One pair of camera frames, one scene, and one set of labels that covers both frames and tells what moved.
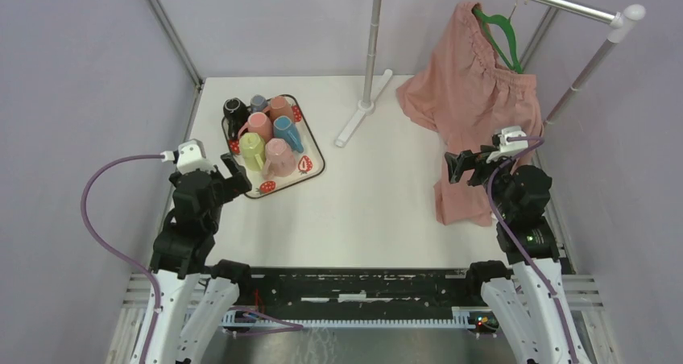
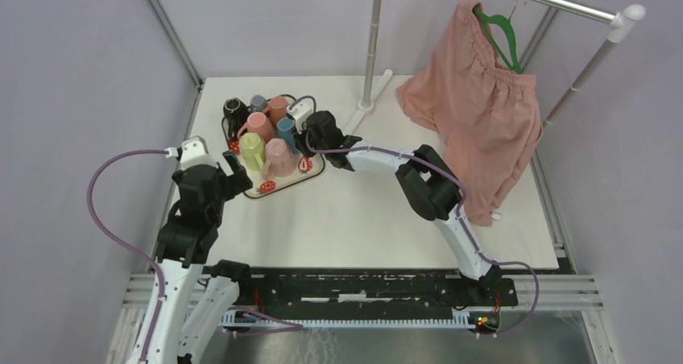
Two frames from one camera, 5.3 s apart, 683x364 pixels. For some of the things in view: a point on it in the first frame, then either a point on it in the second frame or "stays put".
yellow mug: [253, 150] stays put
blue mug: [283, 128] stays put
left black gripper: [237, 183] stays put
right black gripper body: [483, 168] -> [301, 140]
